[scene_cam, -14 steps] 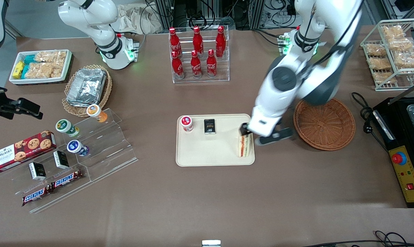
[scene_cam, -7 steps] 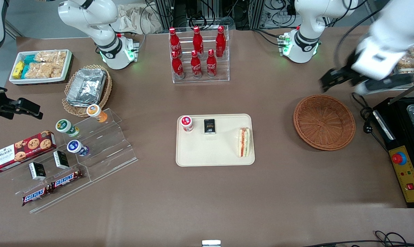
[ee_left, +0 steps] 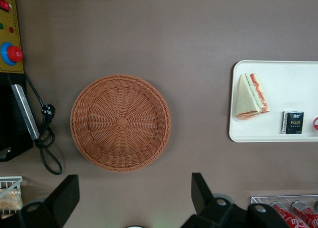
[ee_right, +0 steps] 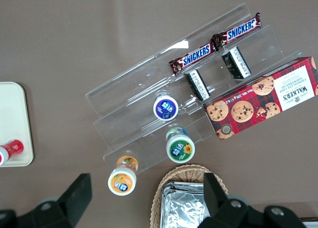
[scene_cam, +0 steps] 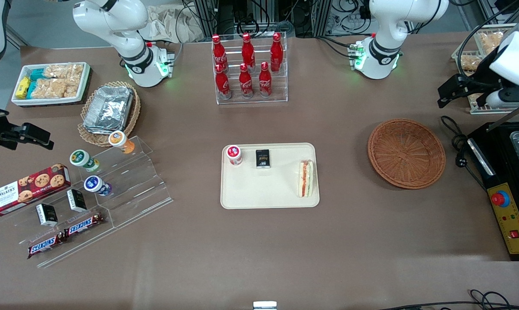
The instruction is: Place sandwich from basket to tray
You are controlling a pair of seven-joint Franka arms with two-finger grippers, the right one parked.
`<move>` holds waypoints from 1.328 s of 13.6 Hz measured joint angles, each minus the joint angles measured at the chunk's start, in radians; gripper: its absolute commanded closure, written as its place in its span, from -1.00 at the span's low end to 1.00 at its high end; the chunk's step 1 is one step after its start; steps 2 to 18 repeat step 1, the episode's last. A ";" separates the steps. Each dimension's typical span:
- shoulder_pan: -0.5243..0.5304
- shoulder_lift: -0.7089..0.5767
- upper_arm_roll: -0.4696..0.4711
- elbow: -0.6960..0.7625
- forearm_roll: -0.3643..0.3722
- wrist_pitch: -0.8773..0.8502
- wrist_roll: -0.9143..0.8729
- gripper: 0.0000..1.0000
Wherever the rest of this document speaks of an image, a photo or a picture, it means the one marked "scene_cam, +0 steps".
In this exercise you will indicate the yellow emergency stop control box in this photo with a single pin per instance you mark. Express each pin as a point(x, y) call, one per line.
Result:
point(511, 219)

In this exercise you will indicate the crumpled beige cloth bag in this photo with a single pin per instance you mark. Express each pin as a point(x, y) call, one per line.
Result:
point(169, 23)

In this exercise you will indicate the clear acrylic stepped display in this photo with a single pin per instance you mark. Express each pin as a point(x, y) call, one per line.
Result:
point(134, 189)

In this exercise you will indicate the round brown wicker basket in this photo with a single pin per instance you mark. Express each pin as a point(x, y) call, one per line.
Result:
point(406, 153)

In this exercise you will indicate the black tabletop machine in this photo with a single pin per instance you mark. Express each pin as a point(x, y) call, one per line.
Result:
point(496, 146)

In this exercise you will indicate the triangular sandwich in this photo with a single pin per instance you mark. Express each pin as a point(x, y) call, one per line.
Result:
point(305, 178)

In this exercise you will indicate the clear acrylic bottle rack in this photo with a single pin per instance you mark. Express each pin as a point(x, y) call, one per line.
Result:
point(281, 90)

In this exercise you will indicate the white rectangular snack tray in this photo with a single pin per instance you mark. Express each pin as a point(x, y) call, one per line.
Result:
point(85, 77)

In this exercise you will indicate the yellow snack pack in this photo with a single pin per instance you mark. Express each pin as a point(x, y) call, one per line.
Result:
point(23, 87)

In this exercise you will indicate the green lid yogurt cup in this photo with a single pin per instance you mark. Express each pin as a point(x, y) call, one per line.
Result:
point(82, 159)

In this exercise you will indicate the orange lid yogurt cup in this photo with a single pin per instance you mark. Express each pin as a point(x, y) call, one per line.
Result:
point(119, 141)

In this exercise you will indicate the small black snack box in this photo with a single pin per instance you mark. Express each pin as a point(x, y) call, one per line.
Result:
point(263, 158)
point(77, 200)
point(47, 214)

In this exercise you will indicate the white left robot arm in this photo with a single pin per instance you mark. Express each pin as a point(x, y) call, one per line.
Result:
point(384, 43)

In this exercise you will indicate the red cola bottle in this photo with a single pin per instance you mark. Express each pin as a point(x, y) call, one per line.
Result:
point(248, 51)
point(276, 51)
point(223, 84)
point(265, 82)
point(219, 51)
point(245, 84)

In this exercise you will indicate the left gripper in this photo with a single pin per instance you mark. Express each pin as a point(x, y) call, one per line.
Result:
point(483, 70)

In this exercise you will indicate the Snickers chocolate bar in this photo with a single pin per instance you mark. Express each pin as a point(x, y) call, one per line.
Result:
point(84, 224)
point(46, 245)

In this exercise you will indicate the red lid yogurt cup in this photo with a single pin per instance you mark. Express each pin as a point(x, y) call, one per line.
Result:
point(234, 154)

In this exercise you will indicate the oval light wicker basket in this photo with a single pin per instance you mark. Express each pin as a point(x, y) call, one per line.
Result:
point(134, 112)

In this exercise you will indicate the blue lid yogurt cup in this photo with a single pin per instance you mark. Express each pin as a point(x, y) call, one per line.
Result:
point(95, 185)

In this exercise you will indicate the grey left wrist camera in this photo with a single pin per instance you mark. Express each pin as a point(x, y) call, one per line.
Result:
point(509, 97)

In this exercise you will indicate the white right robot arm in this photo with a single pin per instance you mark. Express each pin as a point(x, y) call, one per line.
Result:
point(130, 43)

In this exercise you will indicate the white device edge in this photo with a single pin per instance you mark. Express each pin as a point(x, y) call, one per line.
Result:
point(264, 305)

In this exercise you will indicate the teal snack pack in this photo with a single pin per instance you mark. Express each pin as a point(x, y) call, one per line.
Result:
point(30, 89)
point(36, 74)

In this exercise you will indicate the stacked aluminium foil trays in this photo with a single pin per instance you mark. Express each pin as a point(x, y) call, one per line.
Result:
point(109, 110)

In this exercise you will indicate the cream plastic tray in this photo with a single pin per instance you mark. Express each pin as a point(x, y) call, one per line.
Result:
point(268, 189)

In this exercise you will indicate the red Walkers cookie box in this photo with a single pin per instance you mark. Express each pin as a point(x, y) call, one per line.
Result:
point(27, 189)

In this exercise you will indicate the rice cracker snack pack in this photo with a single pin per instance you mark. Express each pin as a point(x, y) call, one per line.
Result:
point(63, 71)
point(48, 88)
point(469, 62)
point(491, 41)

